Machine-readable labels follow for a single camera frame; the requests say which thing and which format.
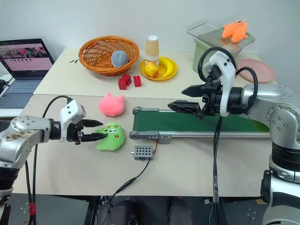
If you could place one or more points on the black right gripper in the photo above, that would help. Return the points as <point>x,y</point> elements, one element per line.
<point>213,100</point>

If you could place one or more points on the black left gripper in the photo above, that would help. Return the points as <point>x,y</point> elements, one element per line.
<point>74,133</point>

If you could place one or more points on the green plush toy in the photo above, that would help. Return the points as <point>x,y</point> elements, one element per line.
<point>112,138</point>

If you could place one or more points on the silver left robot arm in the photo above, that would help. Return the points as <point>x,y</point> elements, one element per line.
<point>25,131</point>

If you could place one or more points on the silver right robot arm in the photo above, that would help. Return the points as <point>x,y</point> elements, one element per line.
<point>269,98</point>

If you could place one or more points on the green conveyor belt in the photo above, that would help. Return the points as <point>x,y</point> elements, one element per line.
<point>187,122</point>

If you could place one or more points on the pink plush toy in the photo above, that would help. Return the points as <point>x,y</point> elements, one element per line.
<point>111,105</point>

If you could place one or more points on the yellow toy banana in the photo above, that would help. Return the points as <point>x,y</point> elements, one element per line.
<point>170,66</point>

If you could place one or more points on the yellow orange toy fruit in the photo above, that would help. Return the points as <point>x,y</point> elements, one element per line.
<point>151,69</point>

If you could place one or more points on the grey plush toy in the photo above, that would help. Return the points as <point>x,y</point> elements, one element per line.
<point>119,59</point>

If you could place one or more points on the orange plush toy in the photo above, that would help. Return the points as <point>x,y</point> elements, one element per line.
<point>235,30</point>

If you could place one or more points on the clear plastic container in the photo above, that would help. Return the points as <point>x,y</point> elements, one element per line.
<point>199,56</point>

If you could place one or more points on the yellow plate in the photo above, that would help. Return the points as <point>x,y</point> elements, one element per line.
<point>150,77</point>

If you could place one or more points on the grey perforated control box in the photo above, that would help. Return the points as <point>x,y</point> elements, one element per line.
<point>143,152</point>

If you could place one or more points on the small red building block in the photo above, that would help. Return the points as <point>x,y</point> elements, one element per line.
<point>137,81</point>

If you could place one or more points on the large red building block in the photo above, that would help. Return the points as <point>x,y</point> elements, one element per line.
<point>124,82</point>

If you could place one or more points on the upturned paper cup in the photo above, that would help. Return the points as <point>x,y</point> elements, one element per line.
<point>152,48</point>

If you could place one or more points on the pink plate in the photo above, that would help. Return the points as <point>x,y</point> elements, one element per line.
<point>260,70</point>

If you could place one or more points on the orange wicker basket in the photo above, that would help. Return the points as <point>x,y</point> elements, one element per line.
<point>93,52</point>

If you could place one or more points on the dark rounded shape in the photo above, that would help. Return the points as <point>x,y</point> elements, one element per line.
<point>179,211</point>
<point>124,212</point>

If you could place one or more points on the grey laptop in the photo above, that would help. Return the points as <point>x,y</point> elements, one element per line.
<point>25,61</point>

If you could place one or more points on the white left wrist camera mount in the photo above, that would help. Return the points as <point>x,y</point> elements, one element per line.
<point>70,110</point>

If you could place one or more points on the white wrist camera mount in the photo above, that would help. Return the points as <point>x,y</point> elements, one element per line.
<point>70,110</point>
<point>226,70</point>

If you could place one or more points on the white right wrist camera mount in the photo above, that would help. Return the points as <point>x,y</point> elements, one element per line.
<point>226,70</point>

